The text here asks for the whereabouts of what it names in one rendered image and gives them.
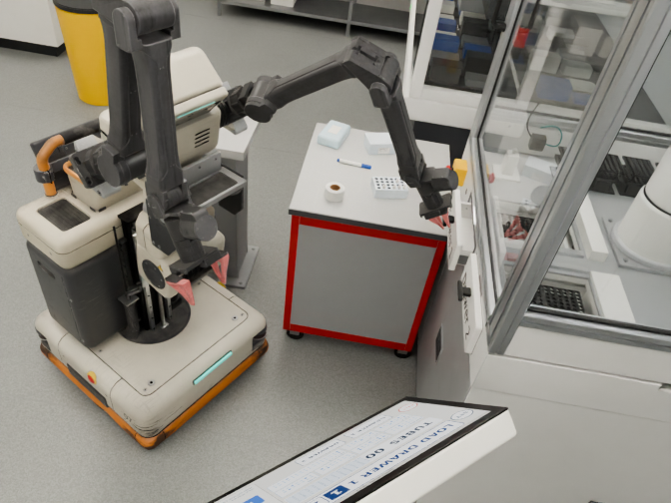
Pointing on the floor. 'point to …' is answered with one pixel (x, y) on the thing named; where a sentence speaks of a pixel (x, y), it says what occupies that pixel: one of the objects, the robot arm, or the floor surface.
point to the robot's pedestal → (238, 247)
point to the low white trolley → (359, 250)
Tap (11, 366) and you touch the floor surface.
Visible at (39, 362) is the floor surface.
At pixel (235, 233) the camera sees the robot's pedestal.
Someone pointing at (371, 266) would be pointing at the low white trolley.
